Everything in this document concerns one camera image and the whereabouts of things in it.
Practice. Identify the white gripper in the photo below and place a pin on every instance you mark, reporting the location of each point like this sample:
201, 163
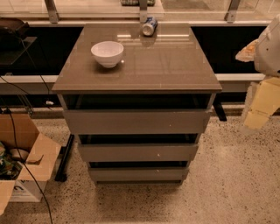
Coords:
269, 52

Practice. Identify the grey top drawer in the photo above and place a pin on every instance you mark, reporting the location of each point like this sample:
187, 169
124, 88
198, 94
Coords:
103, 122

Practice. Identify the grey drawer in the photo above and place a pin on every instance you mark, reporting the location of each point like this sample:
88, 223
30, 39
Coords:
133, 175
103, 122
137, 152

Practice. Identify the grey drawer cabinet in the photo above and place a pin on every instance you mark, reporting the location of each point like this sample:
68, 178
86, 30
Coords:
167, 71

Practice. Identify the grey bottom drawer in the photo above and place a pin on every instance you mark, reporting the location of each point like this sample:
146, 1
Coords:
133, 175

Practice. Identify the grey middle drawer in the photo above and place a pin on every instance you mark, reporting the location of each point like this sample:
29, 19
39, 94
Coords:
137, 152

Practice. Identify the open cardboard box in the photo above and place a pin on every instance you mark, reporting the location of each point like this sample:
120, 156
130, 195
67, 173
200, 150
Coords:
28, 158

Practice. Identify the blue white soda can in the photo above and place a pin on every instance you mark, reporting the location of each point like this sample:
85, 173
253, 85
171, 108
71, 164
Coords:
149, 26

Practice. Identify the white ceramic bowl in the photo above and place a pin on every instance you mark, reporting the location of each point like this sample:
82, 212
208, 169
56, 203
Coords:
107, 53

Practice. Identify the black floor bar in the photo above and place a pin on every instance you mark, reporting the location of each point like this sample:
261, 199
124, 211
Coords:
61, 174

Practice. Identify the dark device on shelf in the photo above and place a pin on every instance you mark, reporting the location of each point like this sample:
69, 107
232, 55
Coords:
12, 32

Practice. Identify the white cup in box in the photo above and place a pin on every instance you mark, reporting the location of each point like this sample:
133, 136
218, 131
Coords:
19, 154

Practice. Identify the green packet in box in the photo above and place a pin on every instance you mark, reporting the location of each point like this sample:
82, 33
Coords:
9, 168

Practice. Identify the metal railing post right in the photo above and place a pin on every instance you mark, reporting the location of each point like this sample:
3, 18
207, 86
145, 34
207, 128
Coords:
231, 11

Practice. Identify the metal railing post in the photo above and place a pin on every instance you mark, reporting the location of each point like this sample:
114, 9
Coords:
143, 6
231, 11
52, 11

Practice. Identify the metal railing post middle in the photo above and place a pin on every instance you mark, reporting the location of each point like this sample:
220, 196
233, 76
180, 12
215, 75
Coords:
143, 6

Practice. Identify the metal railing post left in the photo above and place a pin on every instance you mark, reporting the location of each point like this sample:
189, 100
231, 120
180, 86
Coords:
52, 11

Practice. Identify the white cable plug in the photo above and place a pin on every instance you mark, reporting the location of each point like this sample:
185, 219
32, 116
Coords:
49, 103

